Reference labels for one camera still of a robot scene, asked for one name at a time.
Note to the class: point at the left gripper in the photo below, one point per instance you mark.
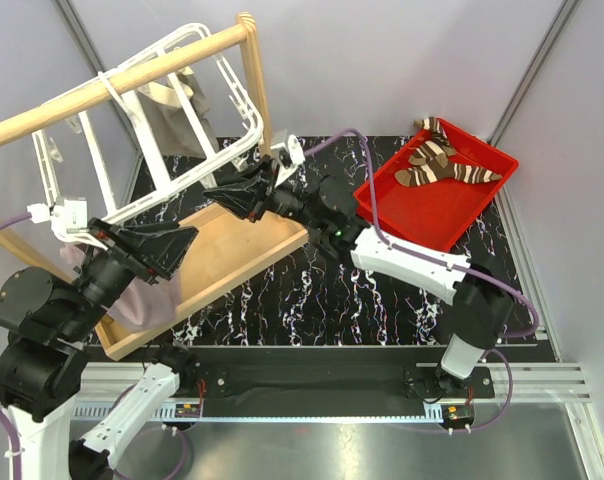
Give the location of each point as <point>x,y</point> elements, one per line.
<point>152,253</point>

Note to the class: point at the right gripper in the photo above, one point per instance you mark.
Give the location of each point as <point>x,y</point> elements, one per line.
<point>249,196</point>

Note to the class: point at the lilac sock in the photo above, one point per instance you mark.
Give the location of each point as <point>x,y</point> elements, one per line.
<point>143,307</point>

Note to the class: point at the white plastic sock hanger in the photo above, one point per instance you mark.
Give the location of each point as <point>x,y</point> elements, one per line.
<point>161,74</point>

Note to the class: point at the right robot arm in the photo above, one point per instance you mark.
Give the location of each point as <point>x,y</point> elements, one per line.
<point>480,308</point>

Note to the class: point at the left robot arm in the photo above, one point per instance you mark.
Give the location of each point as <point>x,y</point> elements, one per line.
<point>41,367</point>

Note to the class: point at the wooden drying rack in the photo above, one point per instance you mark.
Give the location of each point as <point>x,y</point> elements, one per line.
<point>226,252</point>

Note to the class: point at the grey beige hanging sock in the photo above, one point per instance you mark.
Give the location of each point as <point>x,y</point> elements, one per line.
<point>172,130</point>

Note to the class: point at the brown striped sock left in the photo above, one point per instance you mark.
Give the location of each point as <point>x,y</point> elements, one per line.
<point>428,164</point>

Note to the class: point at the brown striped sock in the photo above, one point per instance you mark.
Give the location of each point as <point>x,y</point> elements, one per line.
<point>428,164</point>
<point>465,173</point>

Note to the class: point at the red plastic tray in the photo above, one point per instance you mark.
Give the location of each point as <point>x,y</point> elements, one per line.
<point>434,215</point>

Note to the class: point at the brown striped sock right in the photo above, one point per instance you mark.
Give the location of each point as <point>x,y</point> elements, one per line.
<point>465,173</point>

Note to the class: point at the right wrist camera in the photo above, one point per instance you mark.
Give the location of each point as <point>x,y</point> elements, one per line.
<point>287,151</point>

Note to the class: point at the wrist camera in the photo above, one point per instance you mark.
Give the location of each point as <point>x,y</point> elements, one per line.
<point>287,151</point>
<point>68,219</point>

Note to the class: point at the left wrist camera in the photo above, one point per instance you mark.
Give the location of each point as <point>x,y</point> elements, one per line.
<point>68,219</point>

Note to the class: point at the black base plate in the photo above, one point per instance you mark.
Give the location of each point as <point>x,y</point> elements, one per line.
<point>302,384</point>

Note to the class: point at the aluminium rail frame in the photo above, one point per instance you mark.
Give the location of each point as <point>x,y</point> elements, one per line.
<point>541,383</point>

